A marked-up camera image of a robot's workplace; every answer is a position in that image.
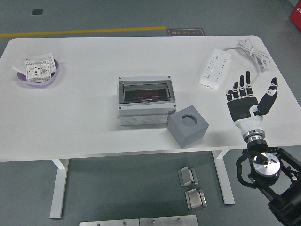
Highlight white power cord with plug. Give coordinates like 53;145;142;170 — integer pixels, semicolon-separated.
222;38;271;85

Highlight grey cube with round hole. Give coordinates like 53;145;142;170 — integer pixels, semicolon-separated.
167;105;210;149

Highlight purple bowl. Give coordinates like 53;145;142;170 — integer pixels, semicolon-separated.
16;58;61;86

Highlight white socket panel with holes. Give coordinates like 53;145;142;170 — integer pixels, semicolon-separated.
24;59;52;82

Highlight grey electrical box with lid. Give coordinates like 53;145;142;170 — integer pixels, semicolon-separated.
117;75;177;127

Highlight metal block on floor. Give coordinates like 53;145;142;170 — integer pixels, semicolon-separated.
185;188;208;211
178;166;199;188

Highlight grey metal base plate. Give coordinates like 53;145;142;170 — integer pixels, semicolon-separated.
79;218;140;226
139;214;198;226

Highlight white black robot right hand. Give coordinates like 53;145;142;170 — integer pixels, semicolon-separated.
225;70;279;138

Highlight red object with white print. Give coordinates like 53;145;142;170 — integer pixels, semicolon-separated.
289;6;301;24

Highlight white power strip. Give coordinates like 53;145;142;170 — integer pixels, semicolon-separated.
198;48;232;90

